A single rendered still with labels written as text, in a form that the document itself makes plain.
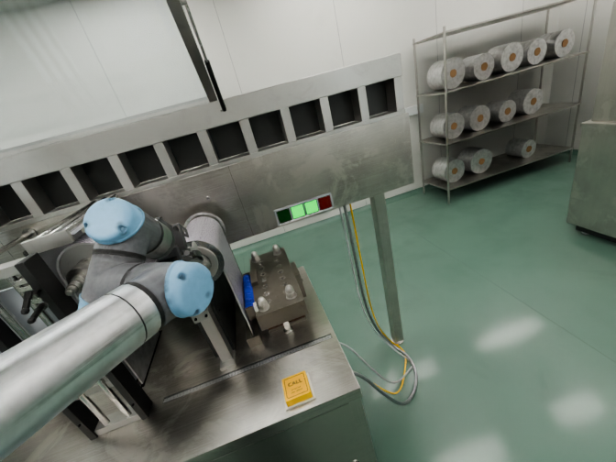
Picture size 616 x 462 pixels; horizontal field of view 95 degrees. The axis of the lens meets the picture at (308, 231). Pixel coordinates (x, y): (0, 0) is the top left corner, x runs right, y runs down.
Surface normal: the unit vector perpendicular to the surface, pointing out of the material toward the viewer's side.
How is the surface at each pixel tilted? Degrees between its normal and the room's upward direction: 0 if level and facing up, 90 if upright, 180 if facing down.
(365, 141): 90
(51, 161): 90
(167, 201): 90
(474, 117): 90
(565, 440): 0
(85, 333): 48
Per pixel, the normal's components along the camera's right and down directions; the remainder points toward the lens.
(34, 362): 0.55, -0.68
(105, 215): 0.04, -0.28
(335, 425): 0.24, 0.37
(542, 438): -0.24, -0.87
